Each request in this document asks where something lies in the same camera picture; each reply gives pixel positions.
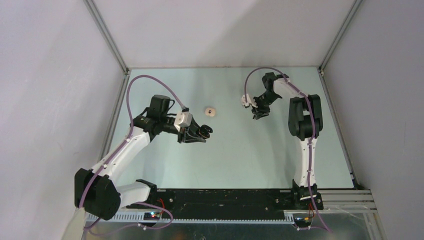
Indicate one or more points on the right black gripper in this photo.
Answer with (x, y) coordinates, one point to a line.
(260, 111)

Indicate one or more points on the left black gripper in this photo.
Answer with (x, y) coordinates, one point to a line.
(189, 134)

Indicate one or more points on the black earbud charging case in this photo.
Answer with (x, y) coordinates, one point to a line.
(205, 131)

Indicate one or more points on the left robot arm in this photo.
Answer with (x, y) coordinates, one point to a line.
(96, 189)

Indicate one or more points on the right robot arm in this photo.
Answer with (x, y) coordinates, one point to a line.
(305, 121)

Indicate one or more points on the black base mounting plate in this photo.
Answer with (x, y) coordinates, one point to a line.
(228, 204)

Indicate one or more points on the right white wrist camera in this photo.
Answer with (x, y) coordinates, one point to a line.
(247, 101)

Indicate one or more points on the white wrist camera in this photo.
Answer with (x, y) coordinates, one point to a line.
(183, 119)
(247, 101)

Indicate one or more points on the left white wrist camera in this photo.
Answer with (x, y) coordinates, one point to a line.
(183, 119)

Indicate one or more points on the left aluminium frame post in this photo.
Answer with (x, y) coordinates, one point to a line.
(106, 34)

